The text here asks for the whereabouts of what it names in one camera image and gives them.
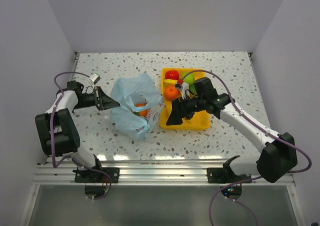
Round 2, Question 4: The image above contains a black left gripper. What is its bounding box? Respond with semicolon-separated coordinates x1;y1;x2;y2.
73;86;120;111

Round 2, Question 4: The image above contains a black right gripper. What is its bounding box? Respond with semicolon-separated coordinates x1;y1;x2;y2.
166;94;206;126

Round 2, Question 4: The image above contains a light blue plastic bag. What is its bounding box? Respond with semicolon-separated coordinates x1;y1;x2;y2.
109;73;164;141

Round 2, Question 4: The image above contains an orange fake mandarin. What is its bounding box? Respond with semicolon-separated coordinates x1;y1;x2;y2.
164;85;180;101

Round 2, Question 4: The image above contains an orange fake persimmon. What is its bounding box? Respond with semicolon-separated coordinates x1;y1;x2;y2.
133;102;149;117

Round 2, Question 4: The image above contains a light green fake apple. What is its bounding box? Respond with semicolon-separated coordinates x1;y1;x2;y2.
180;72;195;91

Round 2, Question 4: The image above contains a red fake apple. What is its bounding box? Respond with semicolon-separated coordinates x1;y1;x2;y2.
165;69;180;80

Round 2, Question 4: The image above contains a yellow fake pear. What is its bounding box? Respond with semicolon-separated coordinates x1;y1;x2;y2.
164;101;172;115

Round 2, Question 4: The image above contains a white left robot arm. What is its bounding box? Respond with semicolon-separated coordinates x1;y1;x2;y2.
35;80;120;183

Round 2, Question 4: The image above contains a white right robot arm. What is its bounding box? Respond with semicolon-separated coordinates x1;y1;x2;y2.
166;77;298;183

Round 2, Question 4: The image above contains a yellow fake banana bunch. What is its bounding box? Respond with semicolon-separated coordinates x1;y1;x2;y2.
163;79;178;87

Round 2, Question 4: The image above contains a yellow plastic tray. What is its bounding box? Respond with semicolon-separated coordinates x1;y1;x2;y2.
159;67;210;131

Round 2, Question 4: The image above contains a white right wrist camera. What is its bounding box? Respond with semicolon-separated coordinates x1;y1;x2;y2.
174;79;189;99

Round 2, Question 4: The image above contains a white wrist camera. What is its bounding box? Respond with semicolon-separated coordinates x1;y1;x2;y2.
174;79;189;99
88;73;100;85

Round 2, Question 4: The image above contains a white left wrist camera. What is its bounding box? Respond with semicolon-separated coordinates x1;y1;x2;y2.
88;73;100;85

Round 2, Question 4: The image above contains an aluminium mounting rail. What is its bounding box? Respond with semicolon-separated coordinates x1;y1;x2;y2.
32;159;295;187

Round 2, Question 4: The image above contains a black left base bracket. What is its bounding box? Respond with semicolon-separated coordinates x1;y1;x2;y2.
72;167;120;184

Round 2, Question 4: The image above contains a black base bracket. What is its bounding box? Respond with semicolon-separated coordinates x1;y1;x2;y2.
72;167;120;184
206;155;251;184

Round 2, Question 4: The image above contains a black right base bracket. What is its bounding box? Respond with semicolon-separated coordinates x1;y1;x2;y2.
206;155;251;184

